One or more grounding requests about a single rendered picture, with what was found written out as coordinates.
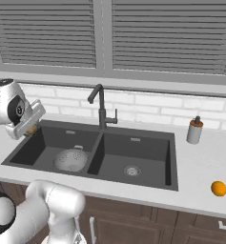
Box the brown cabinet drawer front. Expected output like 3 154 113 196
172 211 226 244

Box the silver cabinet door handle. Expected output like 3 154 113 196
89 216 97 244

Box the grey window frame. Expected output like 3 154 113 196
0 0 226 98

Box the grey soap dispenser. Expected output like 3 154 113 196
186 115 205 146

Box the dark grey sink faucet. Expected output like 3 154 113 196
87 83 119 131

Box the brown kiwi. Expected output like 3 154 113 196
26 124 39 137

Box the grey window blind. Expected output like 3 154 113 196
111 0 226 76
0 0 97 70

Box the silver sink drain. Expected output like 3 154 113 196
123 164 142 178

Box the dark grey double sink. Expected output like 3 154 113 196
1 118 179 192

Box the brown cabinet door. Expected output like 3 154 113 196
79 195 179 244

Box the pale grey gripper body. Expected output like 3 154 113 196
6 98 47 141

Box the orange fruit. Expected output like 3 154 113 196
210 180 226 198

